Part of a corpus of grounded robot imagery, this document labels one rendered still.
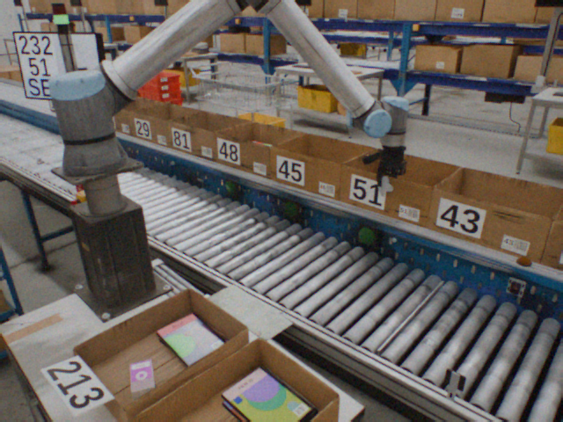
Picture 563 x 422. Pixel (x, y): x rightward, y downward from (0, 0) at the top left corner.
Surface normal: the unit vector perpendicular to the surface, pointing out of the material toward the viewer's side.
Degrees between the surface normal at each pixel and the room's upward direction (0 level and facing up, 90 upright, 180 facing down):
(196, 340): 0
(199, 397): 89
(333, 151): 90
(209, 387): 89
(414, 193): 90
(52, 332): 0
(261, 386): 0
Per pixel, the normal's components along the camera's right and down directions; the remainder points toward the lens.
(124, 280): 0.69, 0.32
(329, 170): -0.64, 0.35
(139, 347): -0.01, -0.90
